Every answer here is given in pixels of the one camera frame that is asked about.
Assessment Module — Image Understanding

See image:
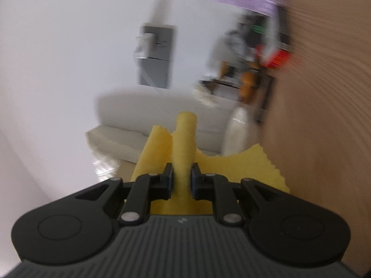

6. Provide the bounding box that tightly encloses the white sofa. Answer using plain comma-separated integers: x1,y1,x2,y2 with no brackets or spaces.
85,85,263,177

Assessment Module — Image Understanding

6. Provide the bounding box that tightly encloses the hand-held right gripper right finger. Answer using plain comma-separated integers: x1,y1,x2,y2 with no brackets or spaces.
190,163,290,226

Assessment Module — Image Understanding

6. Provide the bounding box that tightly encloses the white bottle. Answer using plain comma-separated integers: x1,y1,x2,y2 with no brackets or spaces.
223,106,252,156

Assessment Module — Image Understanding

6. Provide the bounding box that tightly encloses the yellow cleaning cloth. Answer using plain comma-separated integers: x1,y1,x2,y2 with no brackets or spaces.
124,111,291,216

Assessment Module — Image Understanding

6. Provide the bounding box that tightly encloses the grey cabinet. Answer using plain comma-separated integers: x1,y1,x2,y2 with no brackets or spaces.
134,23,177,89

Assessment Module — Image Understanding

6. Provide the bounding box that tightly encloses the wooden board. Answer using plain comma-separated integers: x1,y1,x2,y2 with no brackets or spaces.
262,0,371,278

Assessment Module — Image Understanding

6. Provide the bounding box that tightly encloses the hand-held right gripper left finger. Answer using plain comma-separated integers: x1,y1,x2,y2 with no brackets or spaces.
75,163,174,226

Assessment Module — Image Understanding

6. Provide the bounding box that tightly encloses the cluttered dark shelf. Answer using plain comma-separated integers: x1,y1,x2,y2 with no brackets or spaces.
198,13,292,122

